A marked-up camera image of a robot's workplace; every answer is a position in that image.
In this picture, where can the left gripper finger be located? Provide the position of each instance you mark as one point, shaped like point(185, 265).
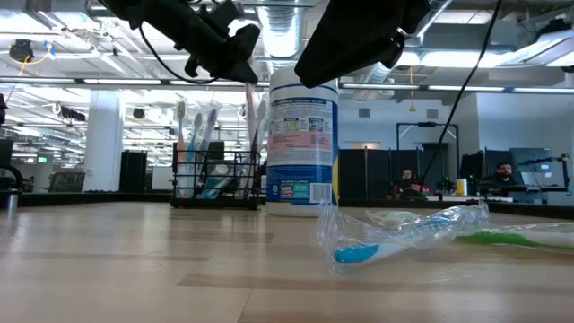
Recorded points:
point(240, 54)

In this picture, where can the white building pillar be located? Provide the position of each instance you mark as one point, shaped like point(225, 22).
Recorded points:
point(104, 143)

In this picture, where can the yellow hanging pendant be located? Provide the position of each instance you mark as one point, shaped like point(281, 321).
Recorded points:
point(411, 108)

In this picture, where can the black ceiling device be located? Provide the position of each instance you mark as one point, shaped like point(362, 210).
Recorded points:
point(21, 50)

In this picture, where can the grey mesh office chair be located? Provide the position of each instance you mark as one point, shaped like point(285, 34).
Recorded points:
point(67, 181)

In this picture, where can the large black monitor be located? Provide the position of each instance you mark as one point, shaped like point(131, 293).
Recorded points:
point(221, 150)

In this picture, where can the round silver ventilation duct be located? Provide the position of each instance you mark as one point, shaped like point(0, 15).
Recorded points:
point(280, 36)

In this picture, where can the small distant wipes canister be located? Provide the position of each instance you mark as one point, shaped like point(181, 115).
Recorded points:
point(462, 187)

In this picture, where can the wide black room divider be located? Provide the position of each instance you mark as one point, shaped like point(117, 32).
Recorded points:
point(376, 175)

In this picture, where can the black aluminium table frame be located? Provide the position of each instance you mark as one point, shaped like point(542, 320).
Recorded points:
point(89, 198)

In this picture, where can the green toothbrush in clear wrapper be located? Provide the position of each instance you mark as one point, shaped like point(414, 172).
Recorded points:
point(502, 238)
point(262, 116)

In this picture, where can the silver metal post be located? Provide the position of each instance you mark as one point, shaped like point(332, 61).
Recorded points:
point(12, 201)

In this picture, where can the long ceiling light bar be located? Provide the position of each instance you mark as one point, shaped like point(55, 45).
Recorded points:
point(381, 86)
point(121, 81)

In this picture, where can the blue toothbrush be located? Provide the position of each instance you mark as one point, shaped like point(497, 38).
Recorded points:
point(359, 253)

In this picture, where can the white blue wipes canister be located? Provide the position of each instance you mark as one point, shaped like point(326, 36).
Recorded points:
point(302, 148)

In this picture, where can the person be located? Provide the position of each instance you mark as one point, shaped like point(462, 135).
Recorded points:
point(408, 179)
point(504, 172)

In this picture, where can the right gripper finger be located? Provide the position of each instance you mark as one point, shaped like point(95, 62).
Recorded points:
point(350, 40)

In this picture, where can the black gantry frame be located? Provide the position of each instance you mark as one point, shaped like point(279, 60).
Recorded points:
point(426, 124)

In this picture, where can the narrow black room divider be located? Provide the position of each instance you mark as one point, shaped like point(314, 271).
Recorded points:
point(133, 172)

